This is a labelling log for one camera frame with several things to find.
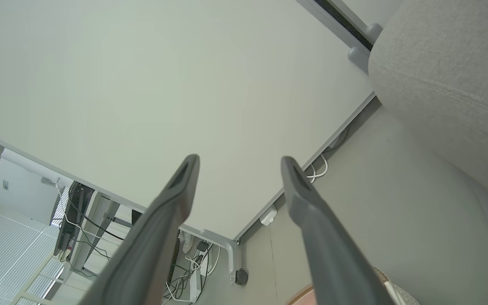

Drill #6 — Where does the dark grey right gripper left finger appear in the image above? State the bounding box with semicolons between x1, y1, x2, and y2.
79;154;201;305

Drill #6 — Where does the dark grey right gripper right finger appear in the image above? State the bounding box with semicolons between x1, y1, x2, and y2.
281;156;397;305

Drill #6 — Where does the light grey fabric sofa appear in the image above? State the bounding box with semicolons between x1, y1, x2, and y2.
368;0;488;208

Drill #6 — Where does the white power strip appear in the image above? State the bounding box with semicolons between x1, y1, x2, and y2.
189;269;203;303

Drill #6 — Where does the small white adapter box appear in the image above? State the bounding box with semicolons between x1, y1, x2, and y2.
260;207;278;226

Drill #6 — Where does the beige perforated laundry basket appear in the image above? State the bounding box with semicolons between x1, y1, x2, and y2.
286;267;420;305

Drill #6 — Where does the grey box under partition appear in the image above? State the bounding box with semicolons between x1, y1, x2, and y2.
328;127;349;150

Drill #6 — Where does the large white partition panel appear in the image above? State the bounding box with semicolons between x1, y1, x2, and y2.
0;0;376;241

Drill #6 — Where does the grey desk leg frame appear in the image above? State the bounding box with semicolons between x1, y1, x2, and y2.
71;191;122;272

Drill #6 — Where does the grey partition foot bracket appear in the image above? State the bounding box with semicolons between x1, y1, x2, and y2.
201;229;238;283

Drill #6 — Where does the white coiled cable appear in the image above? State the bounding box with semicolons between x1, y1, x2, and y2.
306;153;329;183

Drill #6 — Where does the grey rounded partition post foot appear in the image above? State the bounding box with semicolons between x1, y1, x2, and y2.
347;23;384;73

